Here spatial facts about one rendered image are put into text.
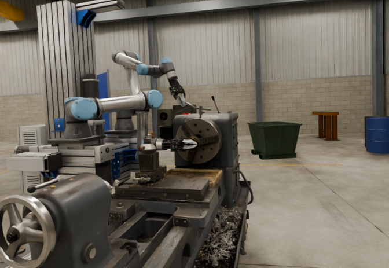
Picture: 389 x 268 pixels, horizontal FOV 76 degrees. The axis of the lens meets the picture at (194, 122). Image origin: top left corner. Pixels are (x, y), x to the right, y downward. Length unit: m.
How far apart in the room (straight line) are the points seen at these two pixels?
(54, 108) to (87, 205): 1.33
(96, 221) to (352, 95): 12.38
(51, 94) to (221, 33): 10.70
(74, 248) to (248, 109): 11.22
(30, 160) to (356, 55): 12.50
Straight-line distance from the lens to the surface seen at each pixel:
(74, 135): 1.55
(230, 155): 1.84
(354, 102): 12.75
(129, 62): 1.91
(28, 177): 2.08
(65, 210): 0.60
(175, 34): 12.49
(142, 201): 1.16
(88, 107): 1.42
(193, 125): 1.70
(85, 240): 0.66
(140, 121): 1.72
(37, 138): 1.96
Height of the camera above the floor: 1.30
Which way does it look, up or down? 3 degrees down
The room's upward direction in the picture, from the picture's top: 2 degrees counter-clockwise
